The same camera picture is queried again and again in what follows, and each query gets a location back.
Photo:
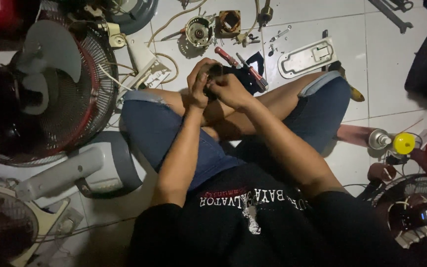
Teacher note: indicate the person's left hand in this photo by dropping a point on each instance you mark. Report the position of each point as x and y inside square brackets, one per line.
[198, 92]

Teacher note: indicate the metal spray can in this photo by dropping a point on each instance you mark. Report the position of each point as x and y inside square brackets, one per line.
[369, 137]

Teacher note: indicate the grey metal wrench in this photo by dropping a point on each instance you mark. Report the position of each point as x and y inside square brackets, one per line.
[391, 14]

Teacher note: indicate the small dark motor part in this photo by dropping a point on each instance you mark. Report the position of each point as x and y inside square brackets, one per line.
[214, 71]

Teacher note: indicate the grey and red screwdriver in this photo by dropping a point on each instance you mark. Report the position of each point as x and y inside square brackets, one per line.
[255, 74]

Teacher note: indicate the small white plug part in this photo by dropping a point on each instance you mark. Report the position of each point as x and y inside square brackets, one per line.
[246, 40]

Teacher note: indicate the person's left leg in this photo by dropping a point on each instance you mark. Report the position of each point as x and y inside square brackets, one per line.
[169, 100]

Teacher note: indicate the person's left fingers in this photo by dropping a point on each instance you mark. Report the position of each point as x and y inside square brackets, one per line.
[202, 68]

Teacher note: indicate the person's right leg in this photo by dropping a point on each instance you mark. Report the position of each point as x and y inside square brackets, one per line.
[276, 100]

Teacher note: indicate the white plastic cover plate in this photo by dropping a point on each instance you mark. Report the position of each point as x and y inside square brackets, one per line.
[306, 58]

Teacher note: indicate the black and yellow tool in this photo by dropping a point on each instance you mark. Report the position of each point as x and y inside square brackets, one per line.
[355, 93]

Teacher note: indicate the copper wound motor stator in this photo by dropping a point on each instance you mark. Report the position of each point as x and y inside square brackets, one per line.
[229, 23]

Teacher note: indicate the person's right fingers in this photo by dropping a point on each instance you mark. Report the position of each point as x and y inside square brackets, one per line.
[216, 84]

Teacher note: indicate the black fan grille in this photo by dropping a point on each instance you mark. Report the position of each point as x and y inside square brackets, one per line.
[413, 189]

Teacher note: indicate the round metal motor housing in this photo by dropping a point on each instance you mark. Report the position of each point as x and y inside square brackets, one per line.
[198, 32]

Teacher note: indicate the grey fan blade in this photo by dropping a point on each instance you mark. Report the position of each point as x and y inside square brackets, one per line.
[52, 52]

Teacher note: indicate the yellow plastic cap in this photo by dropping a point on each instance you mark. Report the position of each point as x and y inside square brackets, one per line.
[404, 143]

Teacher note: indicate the black printed shirt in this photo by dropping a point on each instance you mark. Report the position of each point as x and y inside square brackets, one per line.
[258, 222]

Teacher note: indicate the red rimmed fan grille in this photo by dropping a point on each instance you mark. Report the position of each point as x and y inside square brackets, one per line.
[87, 96]

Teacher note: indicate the cream plastic bracket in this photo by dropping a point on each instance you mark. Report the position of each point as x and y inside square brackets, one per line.
[115, 37]

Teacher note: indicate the person's right hand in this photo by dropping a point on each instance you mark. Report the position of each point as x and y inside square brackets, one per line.
[232, 94]

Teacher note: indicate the person's leg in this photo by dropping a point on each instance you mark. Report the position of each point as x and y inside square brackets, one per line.
[169, 100]
[276, 100]

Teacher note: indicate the blue denim shorts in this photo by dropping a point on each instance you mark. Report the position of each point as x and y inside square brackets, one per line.
[154, 126]

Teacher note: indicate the white fan switch housing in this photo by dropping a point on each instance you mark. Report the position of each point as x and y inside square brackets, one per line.
[143, 61]

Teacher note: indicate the black cloth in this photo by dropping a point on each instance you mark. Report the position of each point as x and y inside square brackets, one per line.
[248, 82]

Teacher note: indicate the grey and white fan base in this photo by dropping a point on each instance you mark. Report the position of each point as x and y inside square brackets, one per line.
[102, 167]

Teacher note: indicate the grey round fan cover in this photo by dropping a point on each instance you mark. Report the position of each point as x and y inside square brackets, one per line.
[139, 16]

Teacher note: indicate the small metal bolt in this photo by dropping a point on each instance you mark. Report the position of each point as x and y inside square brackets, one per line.
[279, 34]

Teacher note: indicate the brass metal tool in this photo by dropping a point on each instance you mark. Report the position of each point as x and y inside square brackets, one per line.
[265, 15]

